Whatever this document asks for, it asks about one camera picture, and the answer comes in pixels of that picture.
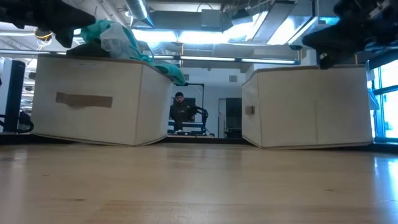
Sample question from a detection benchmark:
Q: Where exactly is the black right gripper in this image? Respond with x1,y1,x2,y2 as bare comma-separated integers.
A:
302,0,398,70

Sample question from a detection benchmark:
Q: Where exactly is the beige fabric storage bin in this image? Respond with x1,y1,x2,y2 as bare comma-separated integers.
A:
30,55,174,146
241,64,374,149

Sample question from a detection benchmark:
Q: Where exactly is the dark green shirt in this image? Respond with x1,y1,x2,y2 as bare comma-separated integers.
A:
66,19,187,86

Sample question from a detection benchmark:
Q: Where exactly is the black cabinet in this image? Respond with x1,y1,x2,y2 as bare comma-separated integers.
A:
224,97,243,139

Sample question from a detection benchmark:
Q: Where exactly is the white grey cloth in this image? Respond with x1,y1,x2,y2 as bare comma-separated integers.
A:
99,23,138,60

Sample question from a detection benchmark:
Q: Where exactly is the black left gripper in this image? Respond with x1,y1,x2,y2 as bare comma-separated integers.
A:
0,0,96,49

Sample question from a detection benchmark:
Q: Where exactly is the silver ceiling duct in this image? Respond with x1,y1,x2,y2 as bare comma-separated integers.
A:
125,0,155,28

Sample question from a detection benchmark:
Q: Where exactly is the ceiling light strip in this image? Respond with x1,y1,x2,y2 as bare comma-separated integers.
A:
240,58,297,65
179,55,237,62

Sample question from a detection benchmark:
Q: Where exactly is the person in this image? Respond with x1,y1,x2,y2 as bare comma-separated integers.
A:
169,91,197,132

